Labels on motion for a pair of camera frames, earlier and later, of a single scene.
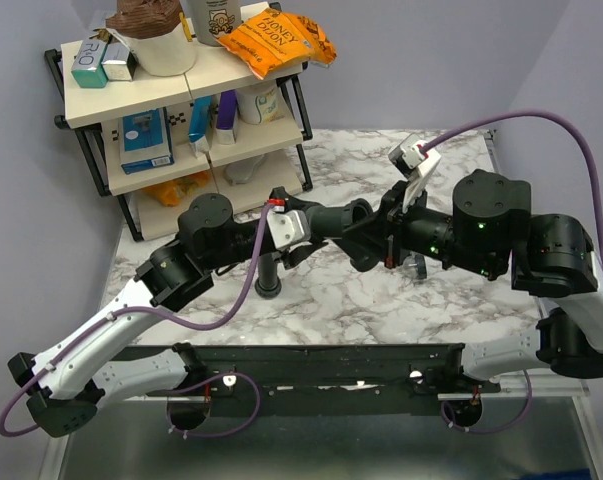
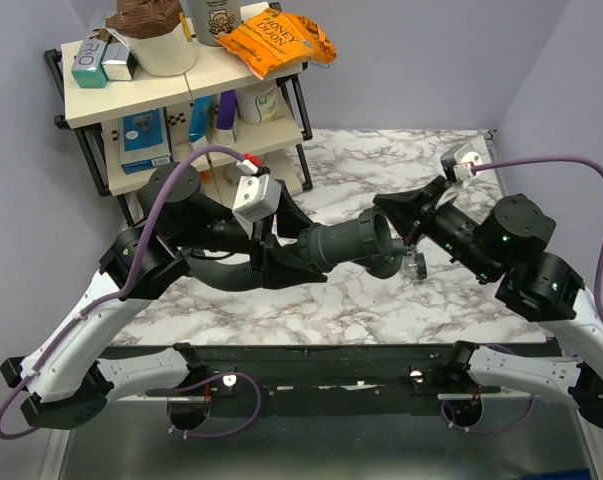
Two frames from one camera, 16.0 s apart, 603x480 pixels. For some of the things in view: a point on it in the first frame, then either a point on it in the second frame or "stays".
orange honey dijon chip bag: (276, 39) stays
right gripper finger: (378, 224) → (404, 208)
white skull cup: (211, 18) stays
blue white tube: (200, 124) stays
